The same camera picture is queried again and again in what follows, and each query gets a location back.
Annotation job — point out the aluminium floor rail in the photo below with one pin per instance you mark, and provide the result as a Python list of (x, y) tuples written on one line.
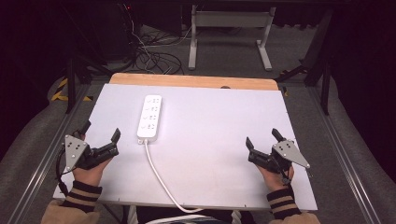
[(40, 161), (345, 161)]

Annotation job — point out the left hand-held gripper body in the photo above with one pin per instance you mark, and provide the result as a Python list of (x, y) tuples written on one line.
[(74, 149)]

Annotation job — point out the yellow black hazard tape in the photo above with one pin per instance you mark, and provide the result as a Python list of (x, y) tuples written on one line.
[(62, 93)]

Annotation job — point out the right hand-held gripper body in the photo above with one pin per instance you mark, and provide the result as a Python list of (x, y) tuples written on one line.
[(288, 151)]

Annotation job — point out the person's left hand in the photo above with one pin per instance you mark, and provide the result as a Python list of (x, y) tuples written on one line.
[(89, 175)]

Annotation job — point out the white metal stand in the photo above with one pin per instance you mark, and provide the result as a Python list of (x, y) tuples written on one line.
[(230, 19)]

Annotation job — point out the person's right hand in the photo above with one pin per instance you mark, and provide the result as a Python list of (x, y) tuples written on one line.
[(275, 182)]

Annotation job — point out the white power strip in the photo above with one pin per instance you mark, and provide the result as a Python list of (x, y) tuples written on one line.
[(149, 118)]

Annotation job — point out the black metal stand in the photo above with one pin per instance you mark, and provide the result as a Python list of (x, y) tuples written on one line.
[(71, 84), (325, 77)]

